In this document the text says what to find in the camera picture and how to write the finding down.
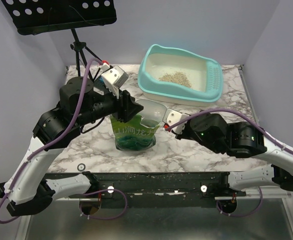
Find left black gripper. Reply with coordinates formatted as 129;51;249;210
75;83;145;127

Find clear plastic scoop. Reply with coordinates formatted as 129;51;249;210
136;99;167;122

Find green litter bag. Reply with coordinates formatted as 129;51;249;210
110;114;160;152

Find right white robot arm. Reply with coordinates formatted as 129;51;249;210
169;113;293;196

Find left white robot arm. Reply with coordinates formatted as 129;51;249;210
0;76;144;219

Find litter pile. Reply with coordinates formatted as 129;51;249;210
159;71;192;88

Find teal white litter box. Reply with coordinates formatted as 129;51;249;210
137;44;224;107

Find dark lego baseplate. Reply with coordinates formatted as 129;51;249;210
93;76;106;89

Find black music stand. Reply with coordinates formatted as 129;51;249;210
2;0;117;67

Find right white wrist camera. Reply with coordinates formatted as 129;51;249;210
162;108;190;135

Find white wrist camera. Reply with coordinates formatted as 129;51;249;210
162;108;190;135
100;60;129;99

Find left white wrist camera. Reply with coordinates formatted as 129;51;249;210
100;60;129;99

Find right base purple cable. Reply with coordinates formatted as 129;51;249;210
215;187;265;218

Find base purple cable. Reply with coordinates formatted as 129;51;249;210
215;187;265;218
80;186;129;221

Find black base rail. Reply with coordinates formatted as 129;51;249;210
58;171;247;210

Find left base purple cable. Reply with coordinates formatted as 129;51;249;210
80;186;129;221

